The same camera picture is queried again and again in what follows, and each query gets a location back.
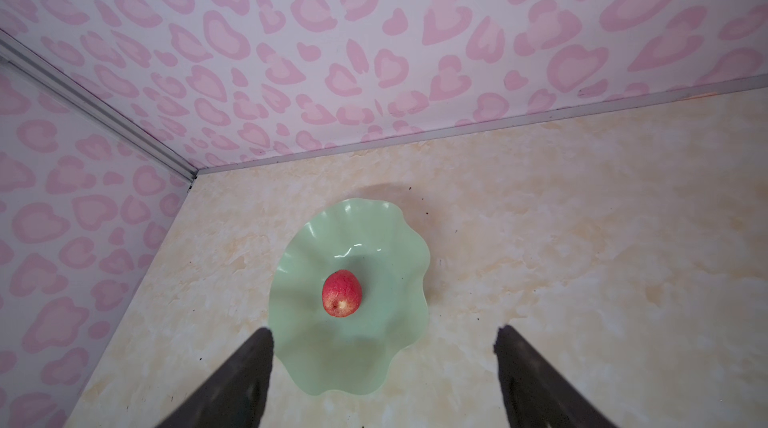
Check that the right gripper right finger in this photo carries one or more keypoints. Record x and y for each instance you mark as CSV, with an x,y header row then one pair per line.
x,y
534,393

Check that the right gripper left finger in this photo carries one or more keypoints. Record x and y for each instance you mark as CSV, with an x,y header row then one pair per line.
x,y
235,395

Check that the red fake apple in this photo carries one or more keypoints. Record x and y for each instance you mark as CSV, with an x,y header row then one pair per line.
x,y
341,294

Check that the light green wavy fruit bowl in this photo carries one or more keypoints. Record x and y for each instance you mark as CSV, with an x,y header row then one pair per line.
x,y
372,240

